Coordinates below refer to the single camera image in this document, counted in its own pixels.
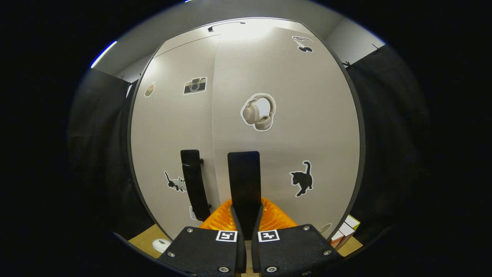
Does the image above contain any headphone-sticker shoe cabinet door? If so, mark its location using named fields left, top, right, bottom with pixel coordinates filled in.
left=211, top=23, right=364, bottom=239

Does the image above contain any narrow ceiling light strip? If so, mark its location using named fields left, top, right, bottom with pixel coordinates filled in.
left=90, top=40, right=118, bottom=69

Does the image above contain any camera-sticker shoe cabinet door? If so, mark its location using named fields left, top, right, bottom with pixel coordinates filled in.
left=129, top=35, right=221, bottom=239

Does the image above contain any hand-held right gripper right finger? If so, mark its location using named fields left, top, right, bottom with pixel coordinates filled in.
left=251, top=197, right=344, bottom=277

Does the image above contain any white double-door shoe cabinet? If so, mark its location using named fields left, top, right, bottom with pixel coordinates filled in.
left=126, top=17, right=366, bottom=241

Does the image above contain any small white round container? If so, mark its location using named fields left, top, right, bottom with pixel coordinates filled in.
left=152, top=239, right=171, bottom=254

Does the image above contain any black backdrop cloth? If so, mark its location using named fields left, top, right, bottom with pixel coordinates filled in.
left=67, top=44, right=431, bottom=247

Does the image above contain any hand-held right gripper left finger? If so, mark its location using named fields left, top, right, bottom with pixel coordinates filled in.
left=157, top=198, right=247, bottom=277

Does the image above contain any white cabinet drawer black handle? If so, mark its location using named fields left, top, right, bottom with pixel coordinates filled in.
left=152, top=18, right=304, bottom=58

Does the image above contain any small brown white box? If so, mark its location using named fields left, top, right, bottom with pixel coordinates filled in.
left=330, top=222, right=356, bottom=249

